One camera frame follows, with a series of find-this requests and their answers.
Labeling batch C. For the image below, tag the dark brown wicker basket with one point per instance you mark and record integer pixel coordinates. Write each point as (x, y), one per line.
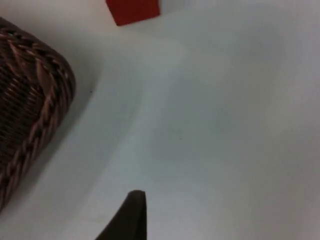
(27, 100)

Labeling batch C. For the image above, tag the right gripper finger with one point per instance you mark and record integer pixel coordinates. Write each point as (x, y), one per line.
(130, 220)

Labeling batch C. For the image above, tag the red cube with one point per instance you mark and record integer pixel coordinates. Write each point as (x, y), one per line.
(135, 10)

